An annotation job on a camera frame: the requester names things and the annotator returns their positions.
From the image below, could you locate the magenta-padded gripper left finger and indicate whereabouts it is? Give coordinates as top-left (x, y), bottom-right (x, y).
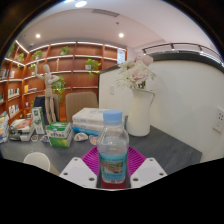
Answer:
top-left (59, 146), bottom-right (100, 189)

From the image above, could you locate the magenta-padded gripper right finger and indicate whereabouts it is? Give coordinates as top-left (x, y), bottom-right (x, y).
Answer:
top-left (127, 145), bottom-right (168, 189)

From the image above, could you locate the clear blue-capped water bottle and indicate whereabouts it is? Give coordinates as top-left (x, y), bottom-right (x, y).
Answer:
top-left (96, 110), bottom-right (130, 185)

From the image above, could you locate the flat round red coaster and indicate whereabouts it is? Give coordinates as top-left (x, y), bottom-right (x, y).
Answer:
top-left (100, 179), bottom-right (128, 190)

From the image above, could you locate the cream ceramic mug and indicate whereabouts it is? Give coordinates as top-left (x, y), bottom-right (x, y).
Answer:
top-left (23, 151), bottom-right (52, 174)

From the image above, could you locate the green white tissue box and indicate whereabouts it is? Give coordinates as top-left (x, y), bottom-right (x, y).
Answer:
top-left (45, 121), bottom-right (74, 148)

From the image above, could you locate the white vase with flowers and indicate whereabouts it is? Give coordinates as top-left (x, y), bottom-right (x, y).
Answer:
top-left (115, 54), bottom-right (157, 138)

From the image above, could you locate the tan chair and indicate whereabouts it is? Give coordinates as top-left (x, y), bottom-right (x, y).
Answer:
top-left (64, 91), bottom-right (99, 123)

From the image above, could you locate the stack of dark books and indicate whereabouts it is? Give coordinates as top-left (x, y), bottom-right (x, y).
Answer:
top-left (8, 118), bottom-right (36, 142)

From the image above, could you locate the dark office chair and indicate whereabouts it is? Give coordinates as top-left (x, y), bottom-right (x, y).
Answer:
top-left (33, 95), bottom-right (61, 123)

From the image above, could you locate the wooden artist mannequin figure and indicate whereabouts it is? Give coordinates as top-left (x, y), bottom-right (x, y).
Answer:
top-left (34, 63), bottom-right (61, 125)

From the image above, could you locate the ceiling air vent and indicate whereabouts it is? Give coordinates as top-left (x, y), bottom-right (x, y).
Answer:
top-left (92, 8), bottom-right (120, 18)

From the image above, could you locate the round-bulb ceiling chandelier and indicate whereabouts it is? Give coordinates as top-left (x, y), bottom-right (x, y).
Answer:
top-left (63, 0), bottom-right (88, 8)

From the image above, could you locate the wooden wall shelf unit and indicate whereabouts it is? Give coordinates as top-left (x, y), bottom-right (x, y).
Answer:
top-left (0, 39), bottom-right (128, 123)

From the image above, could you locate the black ceiling track rail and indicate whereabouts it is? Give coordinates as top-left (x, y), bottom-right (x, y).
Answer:
top-left (142, 42), bottom-right (223, 64)

